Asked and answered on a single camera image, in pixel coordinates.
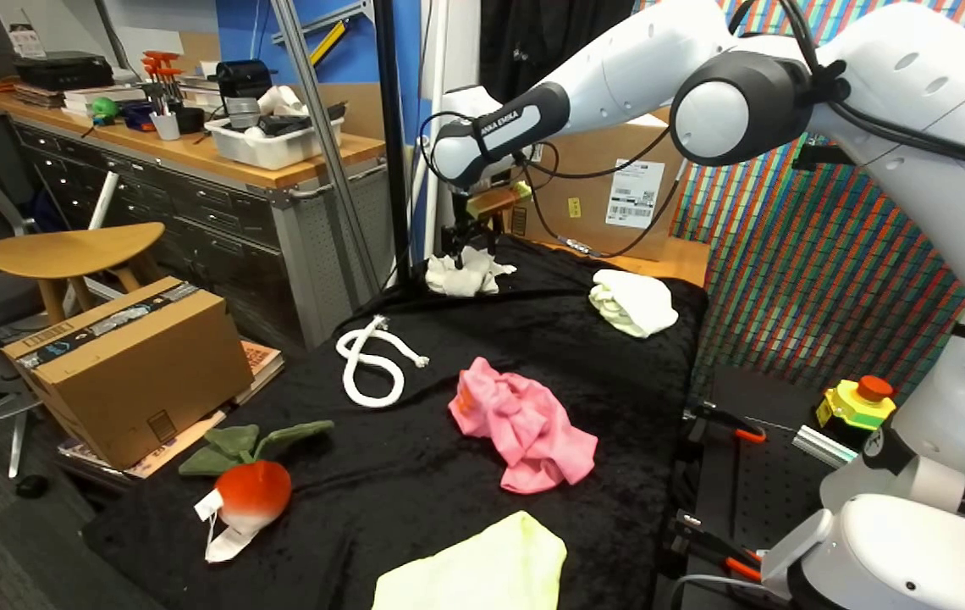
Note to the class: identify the wooden-top workbench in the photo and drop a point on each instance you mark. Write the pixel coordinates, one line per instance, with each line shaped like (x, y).
(165, 146)

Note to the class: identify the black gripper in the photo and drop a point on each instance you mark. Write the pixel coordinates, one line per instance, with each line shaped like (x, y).
(480, 215)

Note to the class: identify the black flat case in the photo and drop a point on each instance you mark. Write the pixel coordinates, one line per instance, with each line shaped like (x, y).
(63, 73)

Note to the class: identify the white plastic bin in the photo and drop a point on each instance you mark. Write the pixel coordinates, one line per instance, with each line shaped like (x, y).
(265, 145)

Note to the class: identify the silver metal pole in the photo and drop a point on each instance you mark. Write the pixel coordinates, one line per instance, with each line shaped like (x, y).
(323, 146)

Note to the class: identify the yellow cloth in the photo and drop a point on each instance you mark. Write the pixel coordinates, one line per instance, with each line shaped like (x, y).
(482, 572)

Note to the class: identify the black vertical pole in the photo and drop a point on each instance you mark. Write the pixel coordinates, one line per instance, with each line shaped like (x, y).
(391, 146)

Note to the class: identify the wooden stool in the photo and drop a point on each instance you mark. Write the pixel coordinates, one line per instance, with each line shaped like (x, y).
(76, 251)

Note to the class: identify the yellow red emergency stop button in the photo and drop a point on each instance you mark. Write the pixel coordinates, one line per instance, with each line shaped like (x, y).
(856, 406)

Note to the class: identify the white Franka Panda arm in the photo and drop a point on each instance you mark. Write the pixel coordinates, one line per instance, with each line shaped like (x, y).
(923, 103)

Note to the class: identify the silver metal cylinder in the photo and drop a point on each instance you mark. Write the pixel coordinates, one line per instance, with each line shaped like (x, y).
(826, 445)

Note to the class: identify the colourful striped backdrop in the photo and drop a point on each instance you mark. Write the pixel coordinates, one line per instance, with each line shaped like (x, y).
(822, 258)

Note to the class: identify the cardboard box with black tape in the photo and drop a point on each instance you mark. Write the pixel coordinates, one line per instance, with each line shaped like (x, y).
(127, 375)

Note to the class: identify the black velvet tablecloth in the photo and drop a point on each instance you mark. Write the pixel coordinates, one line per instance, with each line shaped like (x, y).
(414, 451)

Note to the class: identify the orange wooden board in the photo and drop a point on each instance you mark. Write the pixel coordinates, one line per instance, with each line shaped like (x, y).
(673, 258)

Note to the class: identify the plush radish toy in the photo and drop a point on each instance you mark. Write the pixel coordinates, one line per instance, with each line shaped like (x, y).
(251, 497)

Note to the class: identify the pink cloth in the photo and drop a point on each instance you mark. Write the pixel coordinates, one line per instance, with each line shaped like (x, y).
(515, 425)

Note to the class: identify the cream folded cloth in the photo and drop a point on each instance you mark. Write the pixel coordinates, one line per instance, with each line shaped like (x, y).
(635, 303)

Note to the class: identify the small green object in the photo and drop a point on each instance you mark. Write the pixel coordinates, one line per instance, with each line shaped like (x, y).
(104, 108)

